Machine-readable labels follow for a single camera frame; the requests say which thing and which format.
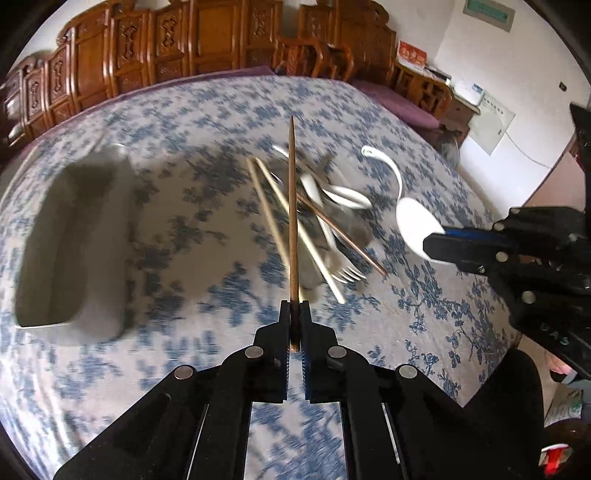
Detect white ceramic soup spoon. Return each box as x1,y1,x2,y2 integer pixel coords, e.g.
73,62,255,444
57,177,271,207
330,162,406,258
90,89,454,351
361,145,449,265

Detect white plastic spoon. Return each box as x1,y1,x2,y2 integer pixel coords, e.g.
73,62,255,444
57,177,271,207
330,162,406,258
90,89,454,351
295,156,372,210

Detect dark brown wooden chopstick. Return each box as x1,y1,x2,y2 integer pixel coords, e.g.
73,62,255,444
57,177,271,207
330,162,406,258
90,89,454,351
287,117,301,352

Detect grey rectangular utensil tray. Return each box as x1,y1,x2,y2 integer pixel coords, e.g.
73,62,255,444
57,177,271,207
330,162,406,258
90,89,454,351
14,144,135,346

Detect light bamboo chopstick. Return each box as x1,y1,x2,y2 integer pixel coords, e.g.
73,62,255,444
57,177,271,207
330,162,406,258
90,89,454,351
246,158,290,278
254,158,346,304

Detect person's right hand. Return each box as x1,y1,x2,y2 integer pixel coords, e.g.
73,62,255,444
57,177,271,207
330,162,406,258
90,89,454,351
545,351,573,375

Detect silver metal fork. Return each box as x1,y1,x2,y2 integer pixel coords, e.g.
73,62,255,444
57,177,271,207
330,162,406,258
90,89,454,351
300,173,366,283

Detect red paper box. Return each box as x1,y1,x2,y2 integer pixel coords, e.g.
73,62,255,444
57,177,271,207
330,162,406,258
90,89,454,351
397,41,428,69

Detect blue floral tablecloth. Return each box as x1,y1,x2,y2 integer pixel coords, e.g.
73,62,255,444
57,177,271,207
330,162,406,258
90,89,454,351
1,77,516,479

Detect wooden armchair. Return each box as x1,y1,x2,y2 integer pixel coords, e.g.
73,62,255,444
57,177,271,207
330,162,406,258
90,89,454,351
271,37,355,82

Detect white wall panel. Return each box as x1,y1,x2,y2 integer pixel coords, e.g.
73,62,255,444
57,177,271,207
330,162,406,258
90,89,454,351
469,91,515,155

